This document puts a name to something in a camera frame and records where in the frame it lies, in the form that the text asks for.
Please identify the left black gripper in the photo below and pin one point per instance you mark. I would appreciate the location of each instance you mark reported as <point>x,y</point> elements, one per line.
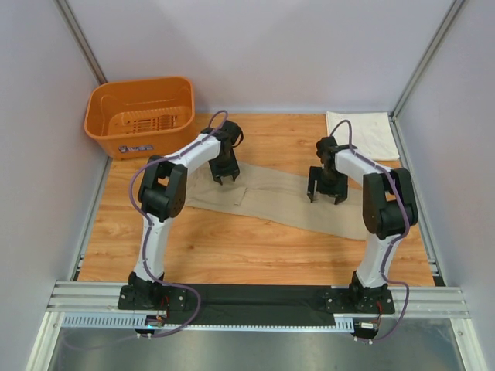
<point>233,170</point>

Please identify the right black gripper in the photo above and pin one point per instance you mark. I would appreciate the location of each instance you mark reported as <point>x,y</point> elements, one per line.
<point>339,191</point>

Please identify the beige t shirt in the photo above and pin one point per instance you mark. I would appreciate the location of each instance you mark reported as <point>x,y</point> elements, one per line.
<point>279,197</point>

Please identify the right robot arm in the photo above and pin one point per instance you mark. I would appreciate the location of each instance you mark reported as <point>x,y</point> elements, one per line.
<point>389,207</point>

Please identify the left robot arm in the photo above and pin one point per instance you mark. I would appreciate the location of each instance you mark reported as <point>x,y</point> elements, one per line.
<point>162,194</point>

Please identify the folded white t shirt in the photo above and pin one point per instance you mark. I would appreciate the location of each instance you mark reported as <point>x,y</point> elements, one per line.
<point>372,134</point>

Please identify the orange plastic basket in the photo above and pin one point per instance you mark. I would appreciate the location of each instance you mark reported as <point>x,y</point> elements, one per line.
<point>140,118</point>

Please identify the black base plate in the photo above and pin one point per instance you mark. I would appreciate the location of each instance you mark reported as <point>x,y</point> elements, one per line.
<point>254,305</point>

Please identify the left aluminium frame post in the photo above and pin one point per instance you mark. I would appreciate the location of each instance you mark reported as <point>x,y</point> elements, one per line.
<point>68,16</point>

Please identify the aluminium frame post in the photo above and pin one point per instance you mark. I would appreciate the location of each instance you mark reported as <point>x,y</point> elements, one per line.
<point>68,16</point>
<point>448,20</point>

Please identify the right aluminium frame post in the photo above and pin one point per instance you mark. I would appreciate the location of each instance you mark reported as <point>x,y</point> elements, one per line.
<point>448,20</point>

